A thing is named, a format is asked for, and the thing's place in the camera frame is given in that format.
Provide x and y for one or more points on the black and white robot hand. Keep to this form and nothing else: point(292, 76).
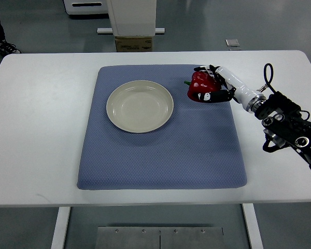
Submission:
point(235, 89)

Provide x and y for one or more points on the red bell pepper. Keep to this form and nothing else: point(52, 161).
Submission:
point(203, 88)

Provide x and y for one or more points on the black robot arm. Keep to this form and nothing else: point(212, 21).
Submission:
point(285, 123)

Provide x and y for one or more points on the grey floor socket plate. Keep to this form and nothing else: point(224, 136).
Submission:
point(232, 42)

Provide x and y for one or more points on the cream round plate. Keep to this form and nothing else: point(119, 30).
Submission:
point(139, 106)

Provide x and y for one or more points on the metal floor plate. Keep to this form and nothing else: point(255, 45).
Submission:
point(160, 237)

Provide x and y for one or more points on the white base bar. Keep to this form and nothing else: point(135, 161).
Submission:
point(108, 30)

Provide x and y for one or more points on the blue quilted mat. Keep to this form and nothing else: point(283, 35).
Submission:
point(197, 148)

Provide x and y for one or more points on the brown cardboard box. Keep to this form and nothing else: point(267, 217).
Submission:
point(134, 44)

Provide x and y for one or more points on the white machine column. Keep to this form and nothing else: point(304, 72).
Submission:
point(132, 18)

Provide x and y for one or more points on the white right table leg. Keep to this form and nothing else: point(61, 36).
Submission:
point(252, 227)

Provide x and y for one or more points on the white table leg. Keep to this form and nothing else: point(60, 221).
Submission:
point(60, 230)
point(252, 227)

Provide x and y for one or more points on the white device with slot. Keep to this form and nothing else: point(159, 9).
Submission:
point(86, 7)

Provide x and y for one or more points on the white left table leg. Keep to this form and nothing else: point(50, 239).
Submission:
point(60, 230)

